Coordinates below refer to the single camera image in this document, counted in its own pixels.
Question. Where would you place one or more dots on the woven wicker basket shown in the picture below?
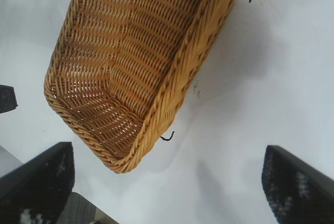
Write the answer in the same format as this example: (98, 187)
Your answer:
(130, 51)

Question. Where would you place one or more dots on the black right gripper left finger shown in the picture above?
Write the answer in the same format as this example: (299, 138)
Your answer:
(34, 195)

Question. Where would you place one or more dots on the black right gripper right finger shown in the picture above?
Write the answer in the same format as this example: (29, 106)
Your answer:
(300, 195)

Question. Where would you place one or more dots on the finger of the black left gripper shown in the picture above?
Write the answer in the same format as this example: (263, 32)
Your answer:
(7, 100)

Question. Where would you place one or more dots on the black curled thread scrap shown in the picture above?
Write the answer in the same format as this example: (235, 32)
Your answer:
(168, 139)

